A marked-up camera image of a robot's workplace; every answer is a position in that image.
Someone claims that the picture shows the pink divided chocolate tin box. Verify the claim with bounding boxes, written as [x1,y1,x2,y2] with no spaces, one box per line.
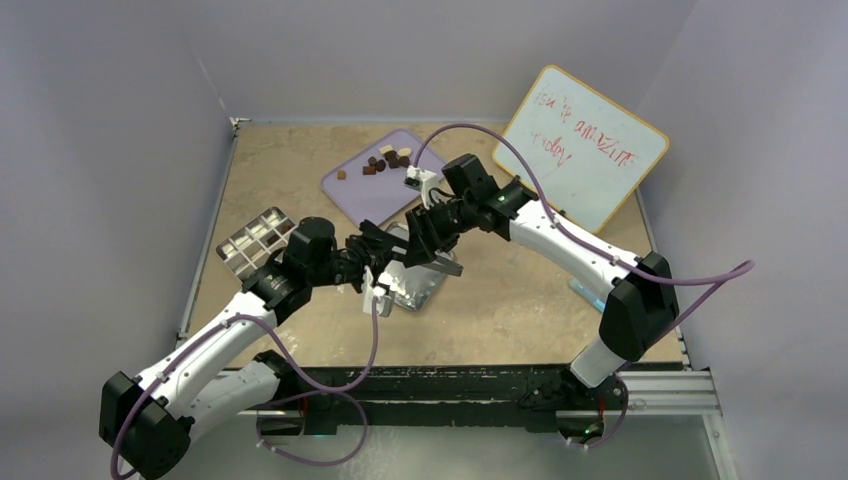
[215,207,296,280]

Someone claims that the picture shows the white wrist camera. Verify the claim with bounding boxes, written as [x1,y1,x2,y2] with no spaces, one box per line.
[404,165,439,194]
[362,267,398,318]

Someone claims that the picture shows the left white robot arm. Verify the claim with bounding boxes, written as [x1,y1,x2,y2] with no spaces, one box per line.
[99,212,460,479]

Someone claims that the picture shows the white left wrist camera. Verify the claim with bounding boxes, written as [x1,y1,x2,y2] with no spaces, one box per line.
[362,267,398,318]

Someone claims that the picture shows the aluminium frame rail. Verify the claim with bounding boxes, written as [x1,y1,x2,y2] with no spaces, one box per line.
[135,367,723,419]

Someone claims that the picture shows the lavender plastic tray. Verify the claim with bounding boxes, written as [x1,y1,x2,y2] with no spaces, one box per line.
[320,129,422,226]

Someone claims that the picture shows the yellow framed whiteboard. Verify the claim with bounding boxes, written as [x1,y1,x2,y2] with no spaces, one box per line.
[492,65,670,233]

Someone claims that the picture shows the light blue marker pen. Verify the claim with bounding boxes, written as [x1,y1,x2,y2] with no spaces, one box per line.
[568,278,606,312]

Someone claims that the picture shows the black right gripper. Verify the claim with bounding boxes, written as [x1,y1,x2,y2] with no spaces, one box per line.
[405,196,479,269]

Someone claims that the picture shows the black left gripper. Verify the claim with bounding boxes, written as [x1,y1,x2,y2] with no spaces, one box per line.
[308,237,393,296]

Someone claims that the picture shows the silver square tin lid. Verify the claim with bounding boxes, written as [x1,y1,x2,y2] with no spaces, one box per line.
[386,260,448,312]

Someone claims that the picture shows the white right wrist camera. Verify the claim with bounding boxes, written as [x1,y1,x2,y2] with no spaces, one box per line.
[404,165,439,194]

